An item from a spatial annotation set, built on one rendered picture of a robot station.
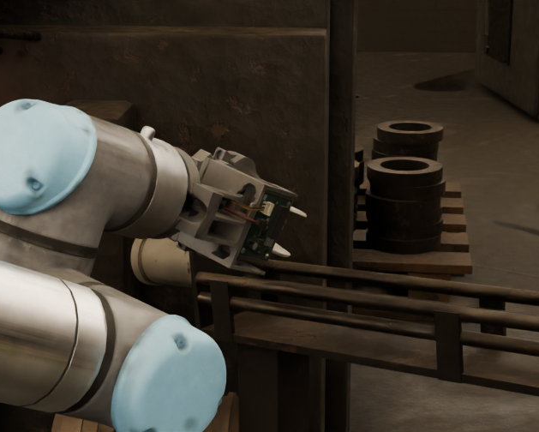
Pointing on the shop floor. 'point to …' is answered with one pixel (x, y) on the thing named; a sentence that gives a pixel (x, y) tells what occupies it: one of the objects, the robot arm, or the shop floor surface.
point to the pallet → (408, 213)
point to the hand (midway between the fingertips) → (268, 218)
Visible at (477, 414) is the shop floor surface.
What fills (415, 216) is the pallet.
